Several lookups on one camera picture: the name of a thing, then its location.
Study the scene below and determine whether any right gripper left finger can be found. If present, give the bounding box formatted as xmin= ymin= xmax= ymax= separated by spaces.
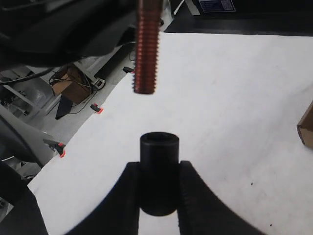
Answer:
xmin=65 ymin=161 xmax=142 ymax=235

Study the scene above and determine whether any black cable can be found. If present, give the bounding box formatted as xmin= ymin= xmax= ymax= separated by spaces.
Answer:
xmin=0 ymin=68 xmax=54 ymax=86

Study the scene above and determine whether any open cardboard box with cables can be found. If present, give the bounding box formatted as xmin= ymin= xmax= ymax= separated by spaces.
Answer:
xmin=49 ymin=65 xmax=93 ymax=104

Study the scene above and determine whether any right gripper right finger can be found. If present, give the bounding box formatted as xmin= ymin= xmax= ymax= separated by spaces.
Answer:
xmin=177 ymin=160 xmax=266 ymax=235

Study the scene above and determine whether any black cylindrical sleeve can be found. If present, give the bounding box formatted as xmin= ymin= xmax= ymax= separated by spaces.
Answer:
xmin=139 ymin=131 xmax=181 ymax=217

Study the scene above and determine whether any copper threaded bolt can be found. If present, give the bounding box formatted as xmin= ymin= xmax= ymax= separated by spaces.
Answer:
xmin=132 ymin=0 xmax=163 ymax=95

